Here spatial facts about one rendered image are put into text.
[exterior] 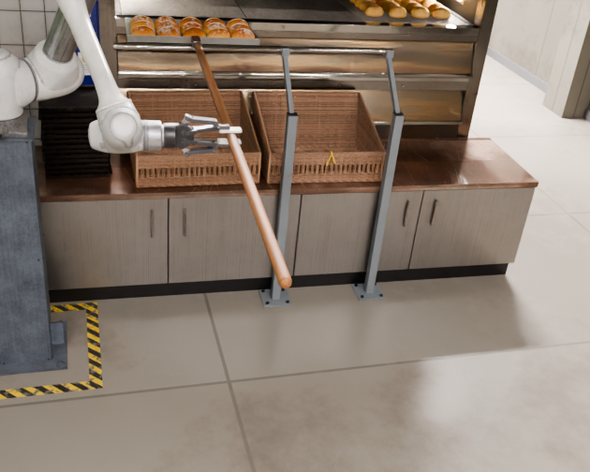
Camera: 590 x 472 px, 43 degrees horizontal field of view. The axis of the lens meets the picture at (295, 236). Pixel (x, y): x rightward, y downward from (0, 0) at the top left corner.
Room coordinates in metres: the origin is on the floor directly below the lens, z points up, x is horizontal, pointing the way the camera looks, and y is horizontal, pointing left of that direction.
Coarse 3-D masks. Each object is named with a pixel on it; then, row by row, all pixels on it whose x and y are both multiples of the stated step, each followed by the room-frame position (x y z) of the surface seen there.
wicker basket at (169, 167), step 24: (144, 96) 3.31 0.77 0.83; (168, 96) 3.35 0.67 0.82; (192, 96) 3.38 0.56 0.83; (240, 96) 3.45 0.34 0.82; (168, 120) 3.32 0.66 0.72; (240, 120) 3.43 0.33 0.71; (240, 144) 3.40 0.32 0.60; (144, 168) 2.87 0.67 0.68; (168, 168) 2.90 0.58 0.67; (192, 168) 3.09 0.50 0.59; (216, 168) 3.12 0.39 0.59
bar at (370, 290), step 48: (144, 48) 2.99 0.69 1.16; (192, 48) 3.05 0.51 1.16; (240, 48) 3.11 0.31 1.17; (288, 48) 3.16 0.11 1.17; (336, 48) 3.23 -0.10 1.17; (384, 48) 3.31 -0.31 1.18; (288, 96) 3.02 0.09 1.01; (288, 144) 2.94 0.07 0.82; (288, 192) 2.95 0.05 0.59; (384, 192) 3.08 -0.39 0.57
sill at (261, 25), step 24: (120, 24) 3.33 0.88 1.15; (264, 24) 3.52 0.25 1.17; (288, 24) 3.55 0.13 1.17; (312, 24) 3.58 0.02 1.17; (336, 24) 3.62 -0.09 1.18; (360, 24) 3.65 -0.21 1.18; (384, 24) 3.70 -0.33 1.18; (408, 24) 3.75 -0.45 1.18; (432, 24) 3.80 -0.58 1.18; (456, 24) 3.86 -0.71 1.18
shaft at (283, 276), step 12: (204, 60) 2.75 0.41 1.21; (204, 72) 2.64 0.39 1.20; (216, 96) 2.38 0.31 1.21; (216, 108) 2.30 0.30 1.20; (228, 120) 2.18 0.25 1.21; (240, 156) 1.92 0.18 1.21; (240, 168) 1.86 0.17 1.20; (252, 180) 1.79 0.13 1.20; (252, 192) 1.72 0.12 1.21; (252, 204) 1.66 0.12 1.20; (264, 216) 1.59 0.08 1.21; (264, 228) 1.54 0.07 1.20; (264, 240) 1.50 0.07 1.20; (276, 252) 1.43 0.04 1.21; (276, 264) 1.39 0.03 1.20; (276, 276) 1.36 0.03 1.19; (288, 276) 1.34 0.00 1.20
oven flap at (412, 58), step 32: (128, 64) 3.32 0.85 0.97; (160, 64) 3.36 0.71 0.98; (192, 64) 3.41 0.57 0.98; (224, 64) 3.45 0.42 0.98; (256, 64) 3.50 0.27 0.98; (288, 64) 3.54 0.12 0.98; (320, 64) 3.59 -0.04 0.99; (352, 64) 3.64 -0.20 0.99; (384, 64) 3.69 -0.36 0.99; (416, 64) 3.74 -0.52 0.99; (448, 64) 3.79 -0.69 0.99
